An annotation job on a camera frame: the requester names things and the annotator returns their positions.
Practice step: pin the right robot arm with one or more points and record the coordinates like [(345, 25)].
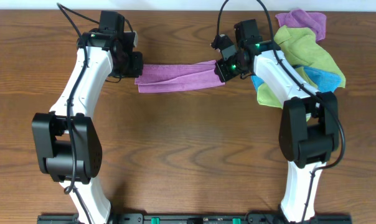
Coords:
[(310, 130)]

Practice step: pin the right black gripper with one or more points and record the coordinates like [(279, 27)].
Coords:
[(221, 70)]

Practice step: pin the small green cloth with label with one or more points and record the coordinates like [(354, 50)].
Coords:
[(266, 97)]

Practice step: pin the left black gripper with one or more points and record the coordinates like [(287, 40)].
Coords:
[(137, 68)]

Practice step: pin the purple cloth at back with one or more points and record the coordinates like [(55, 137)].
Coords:
[(298, 18)]

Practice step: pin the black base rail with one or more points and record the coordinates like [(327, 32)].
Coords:
[(253, 218)]

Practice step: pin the blue cloth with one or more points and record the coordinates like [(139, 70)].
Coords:
[(324, 81)]

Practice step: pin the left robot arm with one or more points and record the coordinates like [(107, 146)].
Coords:
[(66, 143)]

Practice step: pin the large green cloth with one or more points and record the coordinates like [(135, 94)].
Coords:
[(300, 48)]

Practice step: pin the purple microfiber cloth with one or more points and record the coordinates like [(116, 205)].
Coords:
[(172, 78)]

